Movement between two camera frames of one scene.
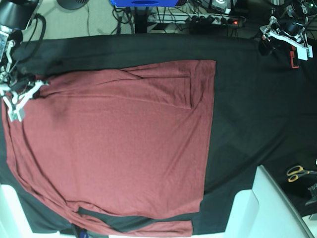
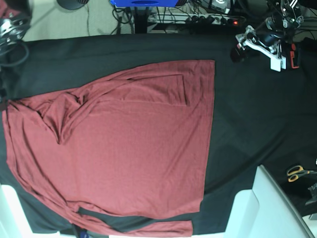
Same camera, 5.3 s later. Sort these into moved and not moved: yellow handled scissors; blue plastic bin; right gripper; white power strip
Moved: right gripper
Not moved: white power strip; yellow handled scissors; blue plastic bin
